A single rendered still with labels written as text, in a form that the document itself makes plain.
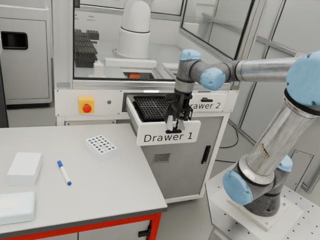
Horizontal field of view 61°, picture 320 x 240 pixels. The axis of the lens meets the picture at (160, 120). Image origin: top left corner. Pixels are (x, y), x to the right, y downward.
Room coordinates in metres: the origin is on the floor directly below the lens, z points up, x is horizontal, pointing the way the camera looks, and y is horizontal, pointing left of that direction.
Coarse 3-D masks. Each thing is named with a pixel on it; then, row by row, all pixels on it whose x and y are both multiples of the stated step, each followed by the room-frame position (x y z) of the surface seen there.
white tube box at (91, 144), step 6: (90, 138) 1.00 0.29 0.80; (96, 138) 1.01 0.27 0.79; (102, 138) 1.01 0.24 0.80; (90, 144) 0.95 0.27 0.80; (96, 144) 0.96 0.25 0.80; (102, 144) 0.97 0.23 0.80; (108, 144) 0.97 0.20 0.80; (90, 150) 0.95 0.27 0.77; (96, 150) 0.92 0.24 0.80; (102, 150) 0.92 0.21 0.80; (108, 150) 0.93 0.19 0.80; (114, 150) 0.95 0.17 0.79; (96, 156) 0.92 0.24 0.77; (102, 156) 0.90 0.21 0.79; (108, 156) 0.93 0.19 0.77
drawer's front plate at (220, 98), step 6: (198, 96) 1.41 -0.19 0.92; (204, 96) 1.42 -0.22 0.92; (210, 96) 1.44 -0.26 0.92; (216, 96) 1.45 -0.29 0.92; (222, 96) 1.47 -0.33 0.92; (192, 102) 1.40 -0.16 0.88; (198, 102) 1.41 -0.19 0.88; (204, 102) 1.43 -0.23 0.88; (210, 102) 1.44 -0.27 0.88; (216, 102) 1.46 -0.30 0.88; (222, 102) 1.48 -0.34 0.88; (192, 108) 1.40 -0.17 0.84; (198, 108) 1.41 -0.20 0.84; (204, 108) 1.43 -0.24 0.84; (210, 108) 1.45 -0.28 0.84; (216, 108) 1.46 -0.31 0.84; (222, 108) 1.48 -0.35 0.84
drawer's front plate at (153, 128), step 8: (192, 120) 1.09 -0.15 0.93; (144, 128) 0.98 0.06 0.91; (152, 128) 1.00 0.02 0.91; (160, 128) 1.01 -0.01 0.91; (192, 128) 1.08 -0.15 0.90; (144, 136) 0.98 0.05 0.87; (152, 136) 1.00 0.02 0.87; (176, 136) 1.05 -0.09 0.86; (184, 136) 1.06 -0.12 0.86; (192, 136) 1.08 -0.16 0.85; (144, 144) 0.99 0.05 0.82; (152, 144) 1.00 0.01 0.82
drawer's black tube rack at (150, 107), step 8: (136, 96) 1.29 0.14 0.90; (144, 96) 1.31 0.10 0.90; (152, 96) 1.33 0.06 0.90; (160, 96) 1.35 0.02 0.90; (136, 104) 1.26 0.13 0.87; (144, 104) 1.22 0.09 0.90; (152, 104) 1.24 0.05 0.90; (160, 104) 1.25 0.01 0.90; (168, 104) 1.27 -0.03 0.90; (144, 112) 1.14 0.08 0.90; (152, 112) 1.15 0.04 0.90; (160, 112) 1.16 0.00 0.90; (144, 120) 1.12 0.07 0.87; (152, 120) 1.12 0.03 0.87; (160, 120) 1.14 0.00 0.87
